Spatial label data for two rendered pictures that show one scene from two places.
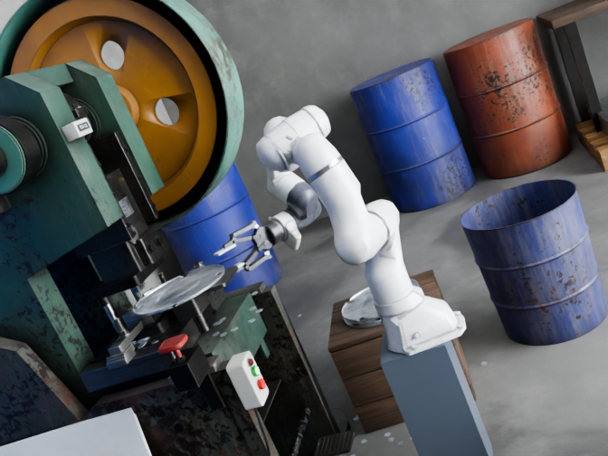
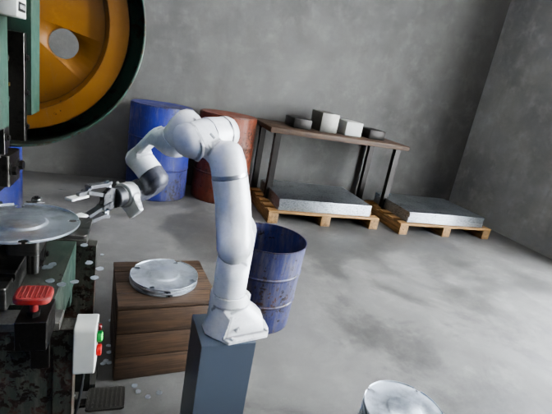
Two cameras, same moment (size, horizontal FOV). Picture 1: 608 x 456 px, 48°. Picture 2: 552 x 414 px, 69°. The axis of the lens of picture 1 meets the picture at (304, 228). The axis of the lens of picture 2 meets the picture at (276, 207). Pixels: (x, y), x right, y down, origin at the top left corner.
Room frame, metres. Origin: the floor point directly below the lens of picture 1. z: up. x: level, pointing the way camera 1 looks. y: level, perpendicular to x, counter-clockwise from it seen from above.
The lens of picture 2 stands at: (0.75, 0.49, 1.26)
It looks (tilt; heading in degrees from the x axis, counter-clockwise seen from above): 17 degrees down; 322
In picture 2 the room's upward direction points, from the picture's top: 10 degrees clockwise
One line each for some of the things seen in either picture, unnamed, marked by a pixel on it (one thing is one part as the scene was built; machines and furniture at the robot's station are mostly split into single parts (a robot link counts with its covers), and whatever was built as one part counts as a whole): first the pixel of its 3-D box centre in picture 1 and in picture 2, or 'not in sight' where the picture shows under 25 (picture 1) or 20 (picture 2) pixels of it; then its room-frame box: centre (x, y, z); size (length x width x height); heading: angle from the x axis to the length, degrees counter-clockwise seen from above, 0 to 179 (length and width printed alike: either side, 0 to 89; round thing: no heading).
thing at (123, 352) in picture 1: (123, 336); not in sight; (1.84, 0.58, 0.76); 0.17 x 0.06 x 0.10; 162
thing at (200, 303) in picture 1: (203, 304); (40, 244); (1.94, 0.36, 0.72); 0.25 x 0.14 x 0.14; 72
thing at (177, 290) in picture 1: (179, 289); (20, 221); (1.96, 0.41, 0.78); 0.29 x 0.29 x 0.01
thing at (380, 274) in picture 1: (383, 247); (236, 252); (1.77, -0.17, 0.71); 0.18 x 0.11 x 0.25; 143
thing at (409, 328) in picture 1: (417, 311); (237, 309); (1.73, -0.19, 0.52); 0.22 x 0.19 x 0.14; 76
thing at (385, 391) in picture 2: not in sight; (404, 410); (1.33, -0.69, 0.25); 0.29 x 0.29 x 0.01
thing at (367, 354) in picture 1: (400, 347); (160, 314); (2.27, -0.15, 0.18); 0.40 x 0.38 x 0.35; 78
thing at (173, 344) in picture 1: (177, 354); (34, 307); (1.61, 0.41, 0.72); 0.07 x 0.06 x 0.08; 72
